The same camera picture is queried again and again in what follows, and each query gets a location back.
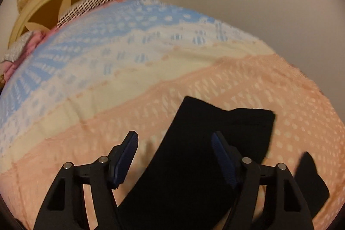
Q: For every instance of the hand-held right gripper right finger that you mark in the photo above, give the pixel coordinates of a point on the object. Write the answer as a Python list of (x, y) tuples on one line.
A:
[(223, 158)]

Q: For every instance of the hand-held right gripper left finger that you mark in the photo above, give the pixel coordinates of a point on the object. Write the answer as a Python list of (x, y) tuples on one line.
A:
[(124, 158)]

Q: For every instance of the pastel patterned bedspread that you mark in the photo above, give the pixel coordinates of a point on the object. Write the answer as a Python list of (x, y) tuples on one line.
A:
[(167, 63)]

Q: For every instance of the striped pillow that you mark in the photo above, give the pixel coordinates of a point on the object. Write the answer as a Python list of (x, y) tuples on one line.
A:
[(83, 7)]

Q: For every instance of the black pants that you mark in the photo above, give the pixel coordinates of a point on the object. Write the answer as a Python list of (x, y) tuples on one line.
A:
[(186, 154)]

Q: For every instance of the cream wooden headboard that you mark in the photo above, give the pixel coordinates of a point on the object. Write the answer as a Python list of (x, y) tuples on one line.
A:
[(40, 3)]

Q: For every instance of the grey cloth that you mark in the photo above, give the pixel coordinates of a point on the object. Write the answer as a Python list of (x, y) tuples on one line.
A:
[(20, 46)]

